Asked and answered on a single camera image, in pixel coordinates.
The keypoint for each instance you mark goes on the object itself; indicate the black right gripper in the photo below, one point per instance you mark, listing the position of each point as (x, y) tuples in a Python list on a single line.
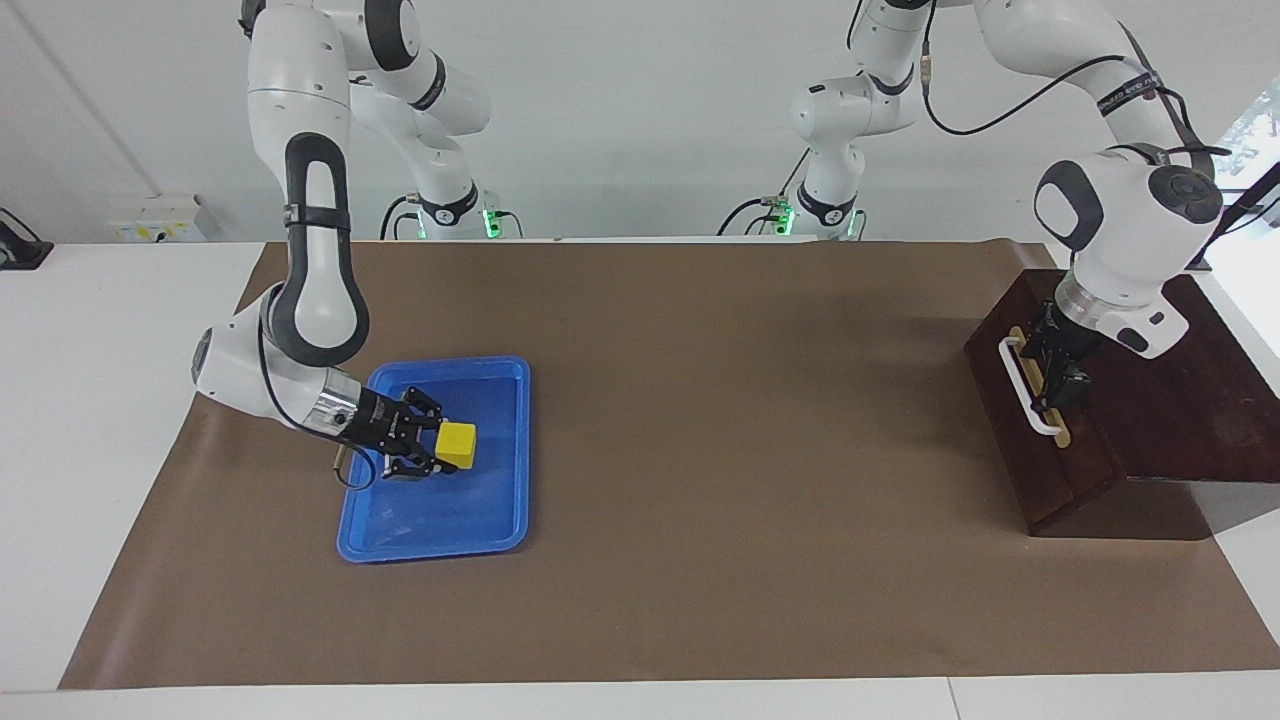
[(385, 428)]

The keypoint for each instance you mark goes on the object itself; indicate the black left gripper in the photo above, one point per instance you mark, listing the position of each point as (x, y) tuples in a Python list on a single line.
[(1070, 335)]

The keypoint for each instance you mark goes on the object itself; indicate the yellow cube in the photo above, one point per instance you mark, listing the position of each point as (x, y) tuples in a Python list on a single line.
[(457, 446)]

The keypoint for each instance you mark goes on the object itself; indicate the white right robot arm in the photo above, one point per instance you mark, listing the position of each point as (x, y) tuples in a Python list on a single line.
[(310, 250)]

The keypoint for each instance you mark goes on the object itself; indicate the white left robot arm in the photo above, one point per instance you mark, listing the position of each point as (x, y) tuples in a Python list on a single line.
[(1120, 220)]

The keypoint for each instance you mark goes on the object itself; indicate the dark wooden drawer cabinet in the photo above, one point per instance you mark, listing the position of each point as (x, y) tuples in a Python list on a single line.
[(1200, 400)]

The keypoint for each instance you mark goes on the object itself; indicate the blue plastic tray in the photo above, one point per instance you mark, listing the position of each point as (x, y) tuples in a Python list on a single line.
[(480, 500)]

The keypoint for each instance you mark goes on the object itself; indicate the brown paper table mat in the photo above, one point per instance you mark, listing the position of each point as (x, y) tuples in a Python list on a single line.
[(760, 400)]

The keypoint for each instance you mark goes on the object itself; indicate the black device on table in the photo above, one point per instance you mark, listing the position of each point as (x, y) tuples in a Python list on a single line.
[(20, 245)]

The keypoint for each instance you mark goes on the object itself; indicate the white wall box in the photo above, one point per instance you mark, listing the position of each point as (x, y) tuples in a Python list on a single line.
[(165, 220)]

